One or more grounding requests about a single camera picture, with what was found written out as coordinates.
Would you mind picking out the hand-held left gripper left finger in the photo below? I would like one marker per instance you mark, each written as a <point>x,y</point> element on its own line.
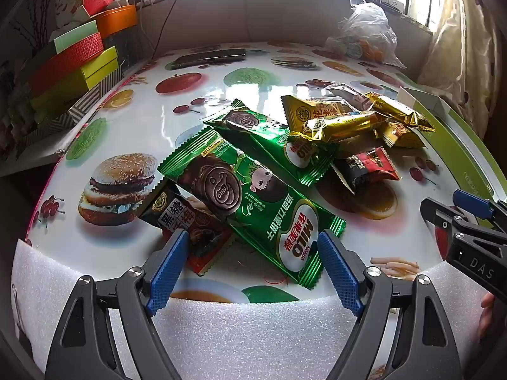
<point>168,271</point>

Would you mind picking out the black smartphone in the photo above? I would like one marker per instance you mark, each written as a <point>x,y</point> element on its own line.
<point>210,58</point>

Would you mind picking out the white green cardboard box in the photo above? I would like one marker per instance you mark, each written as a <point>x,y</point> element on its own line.
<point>467,154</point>

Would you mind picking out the black red plum candy packet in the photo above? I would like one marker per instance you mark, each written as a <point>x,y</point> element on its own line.
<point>186,221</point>

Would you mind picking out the person's right hand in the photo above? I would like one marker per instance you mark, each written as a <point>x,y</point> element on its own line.
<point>487,316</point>

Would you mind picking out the red black snack packet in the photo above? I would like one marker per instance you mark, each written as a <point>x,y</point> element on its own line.
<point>368,168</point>

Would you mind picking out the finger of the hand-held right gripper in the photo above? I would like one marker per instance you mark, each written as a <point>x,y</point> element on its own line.
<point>471,205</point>
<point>437,215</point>

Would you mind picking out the beige curtain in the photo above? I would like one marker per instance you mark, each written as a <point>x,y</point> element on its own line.
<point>463,47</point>

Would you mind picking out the gold peanut crisp packet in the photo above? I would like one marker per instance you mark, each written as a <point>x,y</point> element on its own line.
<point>301,113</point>
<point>400,136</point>

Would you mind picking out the light green box lid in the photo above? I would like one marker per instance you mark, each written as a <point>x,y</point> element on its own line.
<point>75,37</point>

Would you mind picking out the black binder clip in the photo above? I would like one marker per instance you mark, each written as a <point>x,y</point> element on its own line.
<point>392,2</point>

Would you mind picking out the white foam sheet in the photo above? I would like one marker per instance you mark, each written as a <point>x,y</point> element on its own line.
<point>253,332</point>

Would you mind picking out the red textured box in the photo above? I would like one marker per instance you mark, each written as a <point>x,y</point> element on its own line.
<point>71,57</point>

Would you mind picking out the fruit printed tablecloth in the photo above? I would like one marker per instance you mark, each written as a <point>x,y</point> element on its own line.
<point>190,87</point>

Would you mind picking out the orange box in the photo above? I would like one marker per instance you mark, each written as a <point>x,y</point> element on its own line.
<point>119,19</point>

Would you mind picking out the yellow green box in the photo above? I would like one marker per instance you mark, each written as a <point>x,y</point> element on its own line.
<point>99,67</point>

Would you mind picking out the green wafer packet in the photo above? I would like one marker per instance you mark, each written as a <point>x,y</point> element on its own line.
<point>277,138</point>
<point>257,206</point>

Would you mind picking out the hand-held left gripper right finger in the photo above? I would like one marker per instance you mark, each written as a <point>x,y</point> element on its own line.
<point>338,273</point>

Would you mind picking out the long gold snack bar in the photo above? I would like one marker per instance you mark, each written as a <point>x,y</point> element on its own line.
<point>396,109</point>
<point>340,124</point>

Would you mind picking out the brown white nougat packet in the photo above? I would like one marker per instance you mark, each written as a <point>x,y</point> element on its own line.
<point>350,97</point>

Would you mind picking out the clear plastic bag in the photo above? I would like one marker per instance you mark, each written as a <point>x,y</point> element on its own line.
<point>364,27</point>

